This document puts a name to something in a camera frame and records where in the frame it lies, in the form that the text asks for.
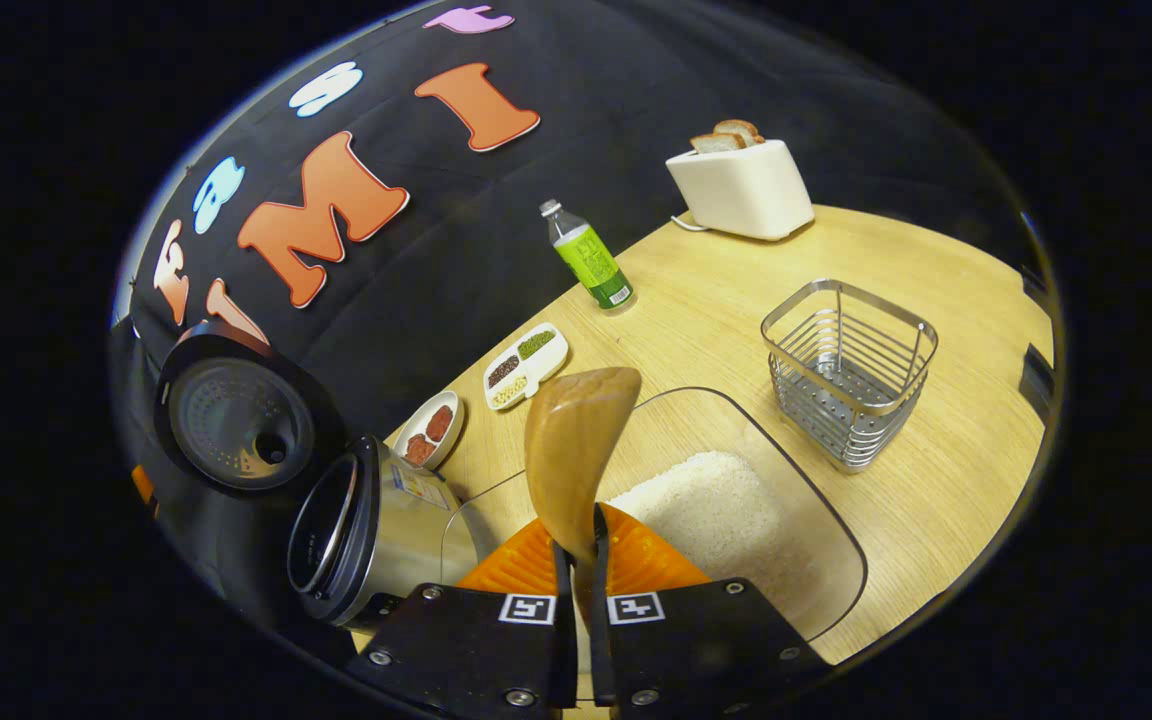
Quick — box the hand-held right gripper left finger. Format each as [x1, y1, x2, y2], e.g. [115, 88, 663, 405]
[346, 515, 577, 716]

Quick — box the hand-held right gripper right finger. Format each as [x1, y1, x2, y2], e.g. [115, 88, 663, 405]
[591, 503, 832, 719]

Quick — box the white rice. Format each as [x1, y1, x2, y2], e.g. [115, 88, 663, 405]
[608, 450, 787, 591]

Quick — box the black rice cooker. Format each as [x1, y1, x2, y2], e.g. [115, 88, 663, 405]
[154, 320, 482, 631]

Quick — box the wooden spoon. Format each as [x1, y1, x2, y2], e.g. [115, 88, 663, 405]
[524, 367, 643, 626]

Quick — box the metal wire chopstick holder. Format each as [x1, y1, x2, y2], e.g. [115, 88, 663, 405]
[761, 279, 939, 473]

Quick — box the clear plastic rice box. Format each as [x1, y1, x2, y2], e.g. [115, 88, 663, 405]
[441, 387, 869, 641]

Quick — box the round white plate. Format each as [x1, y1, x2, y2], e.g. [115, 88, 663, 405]
[391, 390, 465, 471]

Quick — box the white divided dish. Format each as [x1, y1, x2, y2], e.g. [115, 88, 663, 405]
[483, 322, 570, 412]

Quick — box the green label drink bottle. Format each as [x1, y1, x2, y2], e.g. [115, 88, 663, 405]
[539, 198, 637, 313]

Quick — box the black backdrop cloth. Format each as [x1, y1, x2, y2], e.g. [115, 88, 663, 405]
[108, 0, 1047, 641]

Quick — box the white toaster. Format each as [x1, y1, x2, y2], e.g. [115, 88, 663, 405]
[665, 138, 817, 242]

